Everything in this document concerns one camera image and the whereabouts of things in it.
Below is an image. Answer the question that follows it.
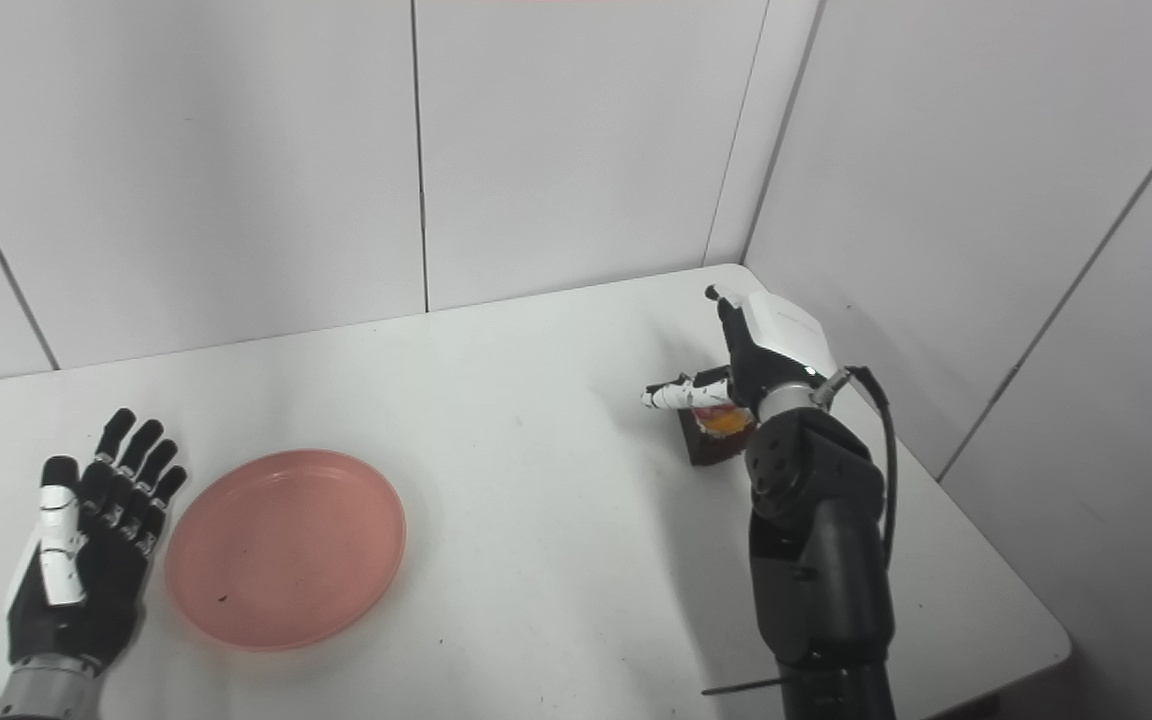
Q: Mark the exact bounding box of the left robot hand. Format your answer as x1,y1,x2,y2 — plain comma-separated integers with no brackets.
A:
5,408,189,676

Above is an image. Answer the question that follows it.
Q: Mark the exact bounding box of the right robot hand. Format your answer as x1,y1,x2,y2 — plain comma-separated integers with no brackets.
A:
642,284,835,418

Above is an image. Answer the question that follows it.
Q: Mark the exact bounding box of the chocolate cake slice with fruit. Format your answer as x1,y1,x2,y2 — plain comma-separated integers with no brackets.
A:
680,404,759,468

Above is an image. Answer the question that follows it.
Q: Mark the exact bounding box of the pink plate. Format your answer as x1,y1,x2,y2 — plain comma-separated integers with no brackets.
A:
165,449,408,653

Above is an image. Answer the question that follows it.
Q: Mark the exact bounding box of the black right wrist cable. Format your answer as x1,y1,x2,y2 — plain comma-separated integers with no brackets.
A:
814,366,899,571

